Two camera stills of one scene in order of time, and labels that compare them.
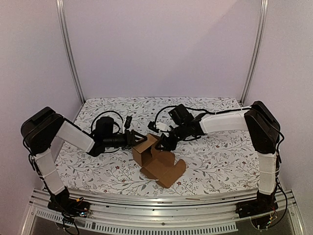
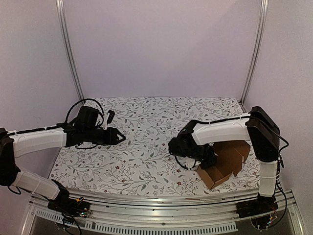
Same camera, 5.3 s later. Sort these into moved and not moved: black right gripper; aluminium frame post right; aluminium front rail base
Moved: black right gripper
Not moved: aluminium front rail base; aluminium frame post right
